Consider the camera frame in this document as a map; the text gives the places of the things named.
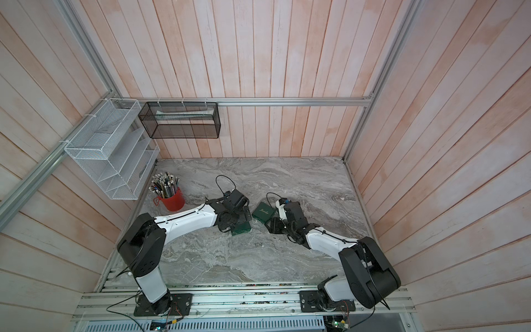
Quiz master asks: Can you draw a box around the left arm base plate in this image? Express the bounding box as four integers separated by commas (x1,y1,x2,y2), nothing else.
134,293,193,317

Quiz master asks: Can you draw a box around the aluminium frame rail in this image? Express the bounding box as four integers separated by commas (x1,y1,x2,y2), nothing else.
132,97,372,107

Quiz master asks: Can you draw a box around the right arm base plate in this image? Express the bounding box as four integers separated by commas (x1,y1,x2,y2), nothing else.
299,290,355,313

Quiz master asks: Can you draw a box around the white wire mesh shelf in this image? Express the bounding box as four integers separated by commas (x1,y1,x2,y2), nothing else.
65,98,160,201

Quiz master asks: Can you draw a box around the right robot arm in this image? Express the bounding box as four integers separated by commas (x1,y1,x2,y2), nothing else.
271,198,402,310

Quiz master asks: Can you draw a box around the black wire mesh basket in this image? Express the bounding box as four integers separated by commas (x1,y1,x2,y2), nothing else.
139,101,221,139

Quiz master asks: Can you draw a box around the large green jewelry box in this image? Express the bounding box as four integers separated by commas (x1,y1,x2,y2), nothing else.
252,201,275,224

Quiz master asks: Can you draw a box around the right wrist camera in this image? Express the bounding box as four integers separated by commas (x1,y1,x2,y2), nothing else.
275,198,290,221

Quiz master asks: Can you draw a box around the red metal pencil cup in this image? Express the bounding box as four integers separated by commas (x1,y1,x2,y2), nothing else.
153,188,185,212

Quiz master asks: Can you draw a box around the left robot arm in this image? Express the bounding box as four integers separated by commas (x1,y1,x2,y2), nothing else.
117,189,250,305

